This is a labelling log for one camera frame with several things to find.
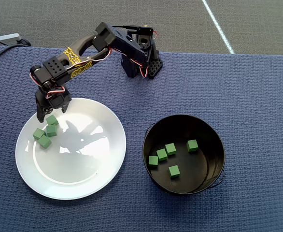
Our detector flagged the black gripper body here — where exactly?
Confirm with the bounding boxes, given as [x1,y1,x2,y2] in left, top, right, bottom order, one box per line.
[35,87,72,115]

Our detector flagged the small green cube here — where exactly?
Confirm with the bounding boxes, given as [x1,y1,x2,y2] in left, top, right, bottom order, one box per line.
[148,155,159,169]
[165,143,177,156]
[32,128,46,141]
[168,165,181,179]
[37,134,52,149]
[156,148,169,162]
[45,114,59,126]
[46,124,58,137]
[186,139,198,153]

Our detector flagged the white round plate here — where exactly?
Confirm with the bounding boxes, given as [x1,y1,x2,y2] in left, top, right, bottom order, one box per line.
[15,97,127,201]

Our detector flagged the black metal bucket container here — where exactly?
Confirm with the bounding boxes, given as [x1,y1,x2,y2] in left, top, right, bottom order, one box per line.
[142,114,226,196]

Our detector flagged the black caster wheel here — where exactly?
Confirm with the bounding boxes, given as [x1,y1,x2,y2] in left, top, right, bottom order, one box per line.
[15,38,32,47]

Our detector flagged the grey metal chair leg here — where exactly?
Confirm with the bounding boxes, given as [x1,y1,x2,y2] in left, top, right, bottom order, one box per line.
[0,33,21,45]

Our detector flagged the white floor tape line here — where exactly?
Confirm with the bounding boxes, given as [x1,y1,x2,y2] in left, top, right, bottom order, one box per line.
[202,0,236,55]

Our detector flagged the blue woven table mat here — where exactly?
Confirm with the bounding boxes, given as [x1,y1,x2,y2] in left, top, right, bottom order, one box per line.
[0,45,283,232]

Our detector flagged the thick black cable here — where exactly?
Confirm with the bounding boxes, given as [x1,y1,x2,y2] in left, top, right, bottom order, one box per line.
[0,44,31,80]

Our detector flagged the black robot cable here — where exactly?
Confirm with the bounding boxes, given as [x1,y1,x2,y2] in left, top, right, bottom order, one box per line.
[111,25,139,30]

